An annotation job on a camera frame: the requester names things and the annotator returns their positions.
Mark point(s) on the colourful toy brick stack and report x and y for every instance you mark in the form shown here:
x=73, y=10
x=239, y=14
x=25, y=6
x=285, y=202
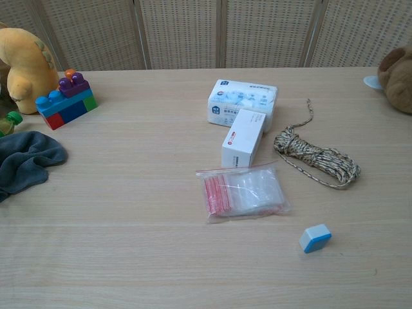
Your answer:
x=67, y=103

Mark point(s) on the white cardboard box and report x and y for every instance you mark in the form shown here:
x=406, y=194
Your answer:
x=241, y=141

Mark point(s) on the dark grey cloth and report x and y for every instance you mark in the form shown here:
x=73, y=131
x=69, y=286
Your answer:
x=22, y=157

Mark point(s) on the white tissue pack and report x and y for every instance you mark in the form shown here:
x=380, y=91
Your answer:
x=244, y=96

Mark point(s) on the yellow plush dinosaur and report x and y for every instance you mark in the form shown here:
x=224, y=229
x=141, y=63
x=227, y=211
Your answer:
x=25, y=71

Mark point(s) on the woven folding screen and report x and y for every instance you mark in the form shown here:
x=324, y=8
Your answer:
x=206, y=32

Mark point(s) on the green capped plastic bottle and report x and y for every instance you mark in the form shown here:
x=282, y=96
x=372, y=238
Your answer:
x=7, y=124

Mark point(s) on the light blue round disc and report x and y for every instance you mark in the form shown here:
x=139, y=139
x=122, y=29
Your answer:
x=371, y=82

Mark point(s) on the small blue grey square block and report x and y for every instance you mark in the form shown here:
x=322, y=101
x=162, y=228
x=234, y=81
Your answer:
x=314, y=239

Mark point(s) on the clear zip bag pack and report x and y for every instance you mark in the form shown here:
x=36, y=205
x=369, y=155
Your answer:
x=244, y=193

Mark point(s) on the brown plush bear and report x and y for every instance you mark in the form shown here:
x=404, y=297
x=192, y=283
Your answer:
x=399, y=80

